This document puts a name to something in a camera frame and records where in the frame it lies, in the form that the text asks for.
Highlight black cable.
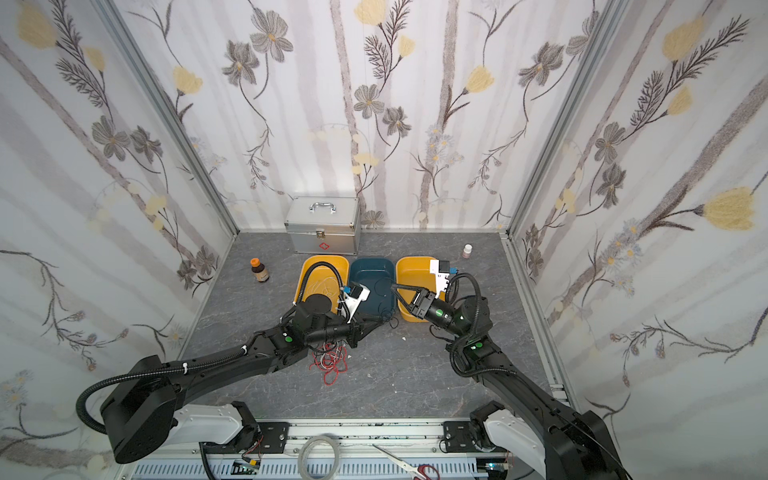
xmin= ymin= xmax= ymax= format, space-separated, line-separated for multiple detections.
xmin=359 ymin=272 xmax=400 ymax=331

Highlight red cable bundle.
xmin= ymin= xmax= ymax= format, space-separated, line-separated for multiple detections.
xmin=308 ymin=344 xmax=350 ymax=387

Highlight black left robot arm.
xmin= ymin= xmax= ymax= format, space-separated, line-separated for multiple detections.
xmin=75 ymin=261 xmax=393 ymax=464

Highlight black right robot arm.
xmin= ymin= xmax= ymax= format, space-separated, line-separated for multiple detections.
xmin=392 ymin=273 xmax=631 ymax=479

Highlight dark teal plastic bin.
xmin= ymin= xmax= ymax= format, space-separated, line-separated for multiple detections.
xmin=349 ymin=257 xmax=395 ymax=319

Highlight right yellow plastic bin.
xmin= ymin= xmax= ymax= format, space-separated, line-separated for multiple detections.
xmin=396 ymin=256 xmax=436 ymax=323

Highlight yellow plastic bin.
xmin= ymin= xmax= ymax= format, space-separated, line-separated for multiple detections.
xmin=396 ymin=256 xmax=436 ymax=323
xmin=293 ymin=255 xmax=350 ymax=314

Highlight left yellow plastic bin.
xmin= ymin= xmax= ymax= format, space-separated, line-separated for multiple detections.
xmin=293 ymin=255 xmax=350 ymax=314

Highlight silver aluminium first-aid case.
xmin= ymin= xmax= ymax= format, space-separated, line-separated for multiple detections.
xmin=284 ymin=197 xmax=361 ymax=255

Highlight brown bottle orange cap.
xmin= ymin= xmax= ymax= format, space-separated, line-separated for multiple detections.
xmin=250 ymin=258 xmax=270 ymax=283

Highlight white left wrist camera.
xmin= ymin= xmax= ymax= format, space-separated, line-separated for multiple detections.
xmin=341 ymin=282 xmax=370 ymax=323

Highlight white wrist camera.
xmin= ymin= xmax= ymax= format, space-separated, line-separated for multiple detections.
xmin=341 ymin=282 xmax=370 ymax=323
xmin=429 ymin=259 xmax=458 ymax=294

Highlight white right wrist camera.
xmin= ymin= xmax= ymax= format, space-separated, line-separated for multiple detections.
xmin=429 ymin=259 xmax=458 ymax=294

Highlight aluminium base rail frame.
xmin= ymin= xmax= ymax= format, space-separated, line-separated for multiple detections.
xmin=118 ymin=410 xmax=542 ymax=479

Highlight coiled white cable roll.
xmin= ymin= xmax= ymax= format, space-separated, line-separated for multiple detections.
xmin=297 ymin=434 xmax=341 ymax=480

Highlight scissors on rail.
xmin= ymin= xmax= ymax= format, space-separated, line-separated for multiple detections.
xmin=374 ymin=445 xmax=429 ymax=480

